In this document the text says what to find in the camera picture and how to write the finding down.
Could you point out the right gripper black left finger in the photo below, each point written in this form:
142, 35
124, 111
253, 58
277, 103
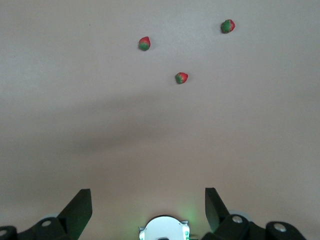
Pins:
70, 220

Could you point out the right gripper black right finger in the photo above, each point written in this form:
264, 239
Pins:
225, 227

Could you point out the red toy strawberry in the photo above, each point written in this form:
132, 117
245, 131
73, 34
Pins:
227, 26
144, 43
181, 78

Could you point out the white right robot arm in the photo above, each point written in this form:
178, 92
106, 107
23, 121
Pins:
162, 228

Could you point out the brown table mat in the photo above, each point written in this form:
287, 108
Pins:
75, 125

